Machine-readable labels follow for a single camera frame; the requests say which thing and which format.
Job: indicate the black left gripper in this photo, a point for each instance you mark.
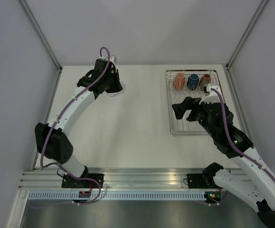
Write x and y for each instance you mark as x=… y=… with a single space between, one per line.
x=118 y=87

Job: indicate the clear glass cup two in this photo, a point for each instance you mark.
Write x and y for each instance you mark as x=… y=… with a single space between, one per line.
x=117 y=90

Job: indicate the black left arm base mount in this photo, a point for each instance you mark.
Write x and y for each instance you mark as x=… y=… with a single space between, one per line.
x=72 y=183

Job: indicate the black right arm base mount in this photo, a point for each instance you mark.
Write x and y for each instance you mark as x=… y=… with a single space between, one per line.
x=196 y=181

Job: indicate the aluminium front rail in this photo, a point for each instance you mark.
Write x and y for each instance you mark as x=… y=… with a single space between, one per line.
x=114 y=179

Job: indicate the blue ceramic mug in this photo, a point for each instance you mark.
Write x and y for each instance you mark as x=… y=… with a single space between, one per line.
x=192 y=82

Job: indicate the aluminium frame post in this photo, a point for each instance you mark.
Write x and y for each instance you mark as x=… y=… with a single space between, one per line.
x=35 y=25
x=252 y=23

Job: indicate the left aluminium frame post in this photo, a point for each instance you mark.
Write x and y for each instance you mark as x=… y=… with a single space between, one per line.
x=35 y=25

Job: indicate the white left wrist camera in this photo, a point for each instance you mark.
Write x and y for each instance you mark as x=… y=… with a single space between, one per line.
x=112 y=59

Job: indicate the pink ceramic mug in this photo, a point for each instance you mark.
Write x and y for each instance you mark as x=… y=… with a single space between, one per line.
x=179 y=81

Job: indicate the right aluminium frame post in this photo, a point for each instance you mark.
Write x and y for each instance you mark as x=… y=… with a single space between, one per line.
x=252 y=23

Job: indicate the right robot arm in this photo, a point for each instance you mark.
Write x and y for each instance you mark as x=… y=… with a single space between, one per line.
x=217 y=121

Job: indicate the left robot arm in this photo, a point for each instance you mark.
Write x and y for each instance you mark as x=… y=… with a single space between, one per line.
x=52 y=137

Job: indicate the brown ceramic mug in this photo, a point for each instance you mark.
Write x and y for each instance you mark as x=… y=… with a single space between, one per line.
x=205 y=79

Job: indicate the white slotted cable duct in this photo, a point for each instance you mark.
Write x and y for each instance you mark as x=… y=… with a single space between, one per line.
x=118 y=195

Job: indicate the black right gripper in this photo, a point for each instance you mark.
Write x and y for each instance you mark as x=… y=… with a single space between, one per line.
x=188 y=103

